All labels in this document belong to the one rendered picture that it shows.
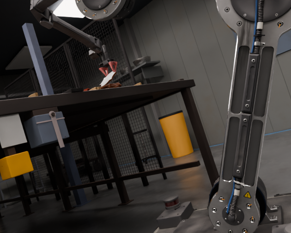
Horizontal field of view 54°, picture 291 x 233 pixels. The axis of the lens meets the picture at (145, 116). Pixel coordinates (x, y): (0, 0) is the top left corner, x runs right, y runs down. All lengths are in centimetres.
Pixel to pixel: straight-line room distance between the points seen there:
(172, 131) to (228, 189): 420
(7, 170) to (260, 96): 88
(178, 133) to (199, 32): 182
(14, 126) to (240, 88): 85
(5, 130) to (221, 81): 430
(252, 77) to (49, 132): 83
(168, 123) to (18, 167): 404
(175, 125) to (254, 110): 423
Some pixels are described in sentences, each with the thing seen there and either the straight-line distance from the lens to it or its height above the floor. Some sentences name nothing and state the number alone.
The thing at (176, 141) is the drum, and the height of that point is 29.
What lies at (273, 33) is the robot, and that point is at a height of 77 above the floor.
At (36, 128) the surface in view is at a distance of 124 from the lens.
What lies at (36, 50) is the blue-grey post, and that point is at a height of 203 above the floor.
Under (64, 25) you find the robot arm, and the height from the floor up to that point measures 136.
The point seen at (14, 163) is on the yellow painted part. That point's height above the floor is 67.
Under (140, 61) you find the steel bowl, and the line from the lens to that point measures 544.
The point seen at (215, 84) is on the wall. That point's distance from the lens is 519.
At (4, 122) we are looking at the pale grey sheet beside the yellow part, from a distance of 121.
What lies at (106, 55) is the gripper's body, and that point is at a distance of 196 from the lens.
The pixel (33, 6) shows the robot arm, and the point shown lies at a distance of 170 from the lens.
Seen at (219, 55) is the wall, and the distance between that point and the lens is 512.
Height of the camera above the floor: 64
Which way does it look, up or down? 3 degrees up
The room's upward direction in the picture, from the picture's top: 18 degrees counter-clockwise
